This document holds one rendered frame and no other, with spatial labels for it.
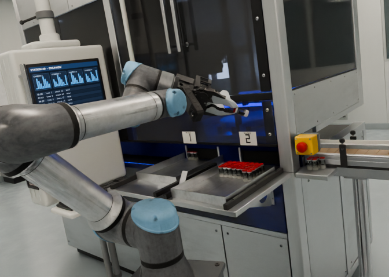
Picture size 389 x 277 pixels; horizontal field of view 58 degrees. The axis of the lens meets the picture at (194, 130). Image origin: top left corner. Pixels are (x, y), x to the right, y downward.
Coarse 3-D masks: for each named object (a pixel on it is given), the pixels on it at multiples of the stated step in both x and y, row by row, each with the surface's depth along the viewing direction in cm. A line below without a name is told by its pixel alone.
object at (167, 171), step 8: (184, 152) 191; (168, 160) 182; (176, 160) 186; (184, 160) 188; (200, 160) 183; (208, 160) 180; (216, 160) 170; (152, 168) 174; (160, 168) 178; (168, 168) 177; (176, 168) 175; (184, 168) 172; (192, 168) 170; (200, 168) 161; (144, 176) 163; (152, 176) 159; (160, 176) 155; (168, 176) 152; (176, 176) 161
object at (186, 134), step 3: (183, 132) 177; (186, 132) 175; (189, 132) 174; (192, 132) 173; (183, 135) 177; (186, 135) 176; (192, 135) 173; (195, 135) 172; (183, 138) 178; (186, 138) 176; (189, 138) 175; (192, 138) 174; (195, 138) 172; (186, 141) 177; (189, 141) 175; (192, 141) 174; (195, 141) 173
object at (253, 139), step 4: (240, 132) 154; (244, 132) 153; (248, 132) 152; (252, 132) 150; (240, 136) 155; (244, 136) 153; (252, 136) 151; (240, 140) 155; (244, 140) 154; (248, 140) 152; (252, 140) 151; (256, 140) 150; (240, 144) 156; (244, 144) 154; (248, 144) 153; (252, 144) 152; (256, 144) 150
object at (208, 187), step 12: (216, 168) 156; (192, 180) 144; (204, 180) 149; (216, 180) 147; (228, 180) 145; (240, 180) 143; (252, 180) 131; (180, 192) 132; (192, 192) 128; (204, 192) 135; (216, 192) 133; (228, 192) 131; (240, 192) 125; (216, 204) 122
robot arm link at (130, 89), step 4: (128, 84) 104; (132, 84) 103; (128, 88) 103; (132, 88) 103; (136, 88) 103; (140, 88) 103; (144, 88) 104; (124, 92) 103; (128, 92) 102; (132, 92) 102; (136, 92) 102; (140, 92) 102; (144, 92) 100
